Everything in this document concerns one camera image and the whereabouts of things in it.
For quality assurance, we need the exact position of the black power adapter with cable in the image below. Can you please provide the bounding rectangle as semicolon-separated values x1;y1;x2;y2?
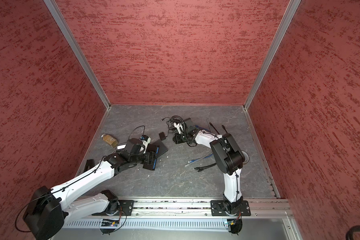
161;115;186;137

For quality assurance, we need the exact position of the black network switch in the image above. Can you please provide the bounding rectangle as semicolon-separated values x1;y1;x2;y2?
143;140;168;171

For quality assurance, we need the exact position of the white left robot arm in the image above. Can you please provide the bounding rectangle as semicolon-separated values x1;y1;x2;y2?
21;135;160;240

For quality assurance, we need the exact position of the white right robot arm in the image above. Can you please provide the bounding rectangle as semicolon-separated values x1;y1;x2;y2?
167;116;249;215

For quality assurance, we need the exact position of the glass jar with brown contents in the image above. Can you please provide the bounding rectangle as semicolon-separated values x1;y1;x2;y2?
101;134;119;148

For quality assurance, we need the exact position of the brown tape roll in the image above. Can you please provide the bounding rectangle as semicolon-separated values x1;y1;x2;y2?
241;151;250;165

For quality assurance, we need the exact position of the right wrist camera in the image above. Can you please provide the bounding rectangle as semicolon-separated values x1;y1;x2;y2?
174;123;184;134

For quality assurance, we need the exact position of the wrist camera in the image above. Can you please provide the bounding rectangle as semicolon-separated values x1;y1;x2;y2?
140;135;151;146
174;123;184;134

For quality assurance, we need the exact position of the black power adapter near switch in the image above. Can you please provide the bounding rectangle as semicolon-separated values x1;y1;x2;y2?
159;132;167;141

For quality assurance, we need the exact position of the blue ethernet cable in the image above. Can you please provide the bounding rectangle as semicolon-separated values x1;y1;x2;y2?
184;152;214;168

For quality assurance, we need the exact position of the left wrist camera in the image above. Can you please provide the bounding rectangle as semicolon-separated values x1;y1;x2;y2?
140;135;151;146

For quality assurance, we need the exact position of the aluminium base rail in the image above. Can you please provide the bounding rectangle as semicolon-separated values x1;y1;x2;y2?
119;198;295;219

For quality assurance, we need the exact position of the aluminium right corner post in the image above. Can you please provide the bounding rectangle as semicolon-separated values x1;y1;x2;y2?
243;0;301;111

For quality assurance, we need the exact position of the aluminium corner post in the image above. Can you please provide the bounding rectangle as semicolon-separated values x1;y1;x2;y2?
44;0;112;111
243;0;301;111

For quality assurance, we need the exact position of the aluminium left corner post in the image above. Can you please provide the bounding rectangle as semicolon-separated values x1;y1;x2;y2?
44;0;112;111

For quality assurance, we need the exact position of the black cable bottom right corner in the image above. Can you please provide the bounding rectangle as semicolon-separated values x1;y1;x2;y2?
345;224;360;240

